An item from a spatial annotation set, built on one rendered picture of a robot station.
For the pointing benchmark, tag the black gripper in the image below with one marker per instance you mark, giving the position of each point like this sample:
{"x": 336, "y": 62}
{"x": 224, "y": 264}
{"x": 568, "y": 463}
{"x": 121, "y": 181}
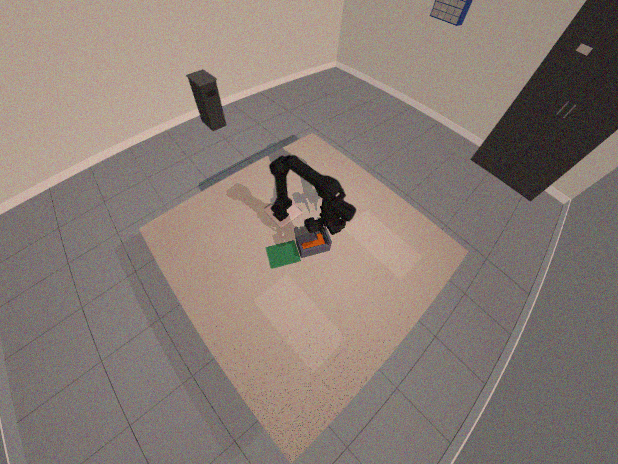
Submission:
{"x": 313, "y": 225}

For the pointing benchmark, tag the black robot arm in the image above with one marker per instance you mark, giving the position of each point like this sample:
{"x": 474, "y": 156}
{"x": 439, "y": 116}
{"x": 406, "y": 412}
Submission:
{"x": 326, "y": 187}

